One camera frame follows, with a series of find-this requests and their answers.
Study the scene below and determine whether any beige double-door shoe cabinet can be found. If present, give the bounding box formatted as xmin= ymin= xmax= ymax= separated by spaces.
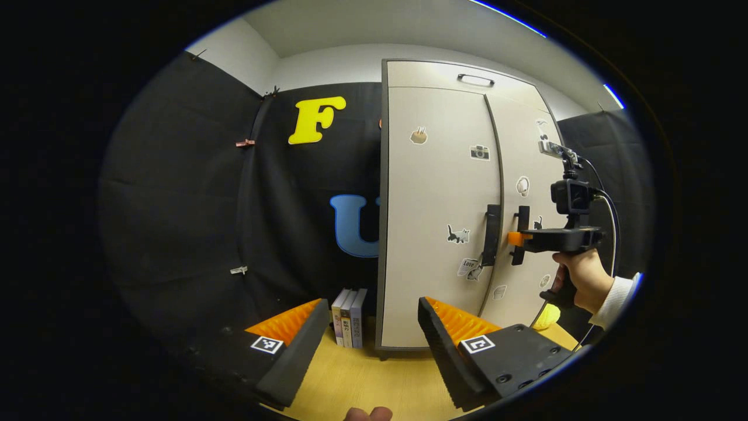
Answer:
xmin=376 ymin=58 xmax=585 ymax=360

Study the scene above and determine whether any black door handle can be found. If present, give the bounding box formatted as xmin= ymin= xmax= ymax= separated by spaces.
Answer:
xmin=480 ymin=204 xmax=502 ymax=267
xmin=511 ymin=205 xmax=531 ymax=266

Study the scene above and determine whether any yellow bumpy object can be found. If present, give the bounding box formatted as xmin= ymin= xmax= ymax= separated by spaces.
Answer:
xmin=531 ymin=303 xmax=562 ymax=332

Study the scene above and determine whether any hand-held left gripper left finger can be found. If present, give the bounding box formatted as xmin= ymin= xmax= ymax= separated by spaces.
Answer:
xmin=174 ymin=298 xmax=331 ymax=413

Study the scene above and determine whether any black cable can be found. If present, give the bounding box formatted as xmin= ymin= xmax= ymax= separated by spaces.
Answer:
xmin=577 ymin=156 xmax=620 ymax=278

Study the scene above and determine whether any beige cabinet drawer front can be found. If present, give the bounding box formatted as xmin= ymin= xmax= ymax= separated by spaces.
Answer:
xmin=386 ymin=60 xmax=550 ymax=115

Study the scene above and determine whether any white spine book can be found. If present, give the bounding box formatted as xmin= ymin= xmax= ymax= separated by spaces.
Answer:
xmin=341 ymin=291 xmax=358 ymax=348

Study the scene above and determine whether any grey-blue spine book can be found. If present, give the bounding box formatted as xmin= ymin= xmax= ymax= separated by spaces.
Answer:
xmin=351 ymin=288 xmax=369 ymax=350

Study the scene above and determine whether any beige spine book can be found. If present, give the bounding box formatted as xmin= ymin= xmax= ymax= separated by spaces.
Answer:
xmin=331 ymin=289 xmax=351 ymax=346

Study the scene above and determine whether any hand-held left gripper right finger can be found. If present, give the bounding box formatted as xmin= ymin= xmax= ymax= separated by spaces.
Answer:
xmin=417 ymin=295 xmax=591 ymax=413

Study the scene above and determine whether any beige cabinet door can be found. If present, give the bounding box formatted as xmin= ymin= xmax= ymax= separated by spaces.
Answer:
xmin=387 ymin=87 xmax=503 ymax=350
xmin=479 ymin=94 xmax=570 ymax=328

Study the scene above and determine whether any black backdrop cloth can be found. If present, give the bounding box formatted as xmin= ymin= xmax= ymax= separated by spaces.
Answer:
xmin=96 ymin=51 xmax=655 ymax=351

